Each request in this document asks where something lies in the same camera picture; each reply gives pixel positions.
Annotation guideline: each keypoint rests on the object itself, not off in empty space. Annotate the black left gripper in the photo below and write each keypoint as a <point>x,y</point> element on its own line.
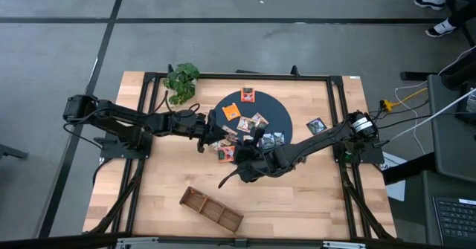
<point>206,128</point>

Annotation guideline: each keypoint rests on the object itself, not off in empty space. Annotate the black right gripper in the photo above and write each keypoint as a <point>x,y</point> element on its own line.
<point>260,165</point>

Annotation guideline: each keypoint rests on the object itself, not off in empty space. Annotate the round dark blue placemat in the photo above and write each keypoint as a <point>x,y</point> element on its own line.
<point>275,107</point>

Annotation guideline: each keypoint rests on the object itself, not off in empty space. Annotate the wooden tea organizer box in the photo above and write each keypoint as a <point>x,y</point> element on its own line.
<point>208,208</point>

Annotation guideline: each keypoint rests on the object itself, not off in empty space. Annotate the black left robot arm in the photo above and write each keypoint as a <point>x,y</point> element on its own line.
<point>122,117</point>

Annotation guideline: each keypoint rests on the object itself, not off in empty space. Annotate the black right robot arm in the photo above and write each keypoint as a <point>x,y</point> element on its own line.
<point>320,141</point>

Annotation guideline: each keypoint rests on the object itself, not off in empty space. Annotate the green potted plant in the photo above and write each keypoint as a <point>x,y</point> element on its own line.
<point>182,81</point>

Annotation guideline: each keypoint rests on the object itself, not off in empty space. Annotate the white sticker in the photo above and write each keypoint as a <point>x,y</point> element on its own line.
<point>355,77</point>

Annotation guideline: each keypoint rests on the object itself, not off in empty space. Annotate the white paper sheet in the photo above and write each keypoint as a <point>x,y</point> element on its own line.
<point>396,189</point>

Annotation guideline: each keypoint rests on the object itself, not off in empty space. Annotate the black metal bar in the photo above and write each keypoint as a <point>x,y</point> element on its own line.
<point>416,76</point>
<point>409,168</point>

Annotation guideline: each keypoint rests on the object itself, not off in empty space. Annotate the grey laptop table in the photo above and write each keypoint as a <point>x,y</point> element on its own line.
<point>427,212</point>

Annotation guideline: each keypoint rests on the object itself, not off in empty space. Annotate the grey side table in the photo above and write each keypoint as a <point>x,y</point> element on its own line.
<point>450,148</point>

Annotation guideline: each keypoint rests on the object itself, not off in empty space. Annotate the black floor stand foot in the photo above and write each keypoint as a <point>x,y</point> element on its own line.
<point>13,153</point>

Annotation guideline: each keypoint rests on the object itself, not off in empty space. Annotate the black laptop keyboard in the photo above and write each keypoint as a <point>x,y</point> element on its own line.
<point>457,219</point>

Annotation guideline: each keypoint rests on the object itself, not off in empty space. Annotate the person's shoe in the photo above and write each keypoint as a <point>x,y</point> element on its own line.
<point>431,0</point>
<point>442,28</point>

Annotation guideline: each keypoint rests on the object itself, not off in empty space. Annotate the person's leg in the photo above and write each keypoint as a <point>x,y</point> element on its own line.
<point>465,15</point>

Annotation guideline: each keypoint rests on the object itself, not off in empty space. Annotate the black aluminium table frame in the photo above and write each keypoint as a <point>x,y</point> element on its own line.
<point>305,77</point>

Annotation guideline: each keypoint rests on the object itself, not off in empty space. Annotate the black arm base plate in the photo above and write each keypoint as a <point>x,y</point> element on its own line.
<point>109,152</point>
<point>375,158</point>

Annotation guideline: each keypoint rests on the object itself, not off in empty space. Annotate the silver aluminium bracket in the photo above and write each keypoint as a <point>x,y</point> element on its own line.
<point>137,241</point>
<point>344,245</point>

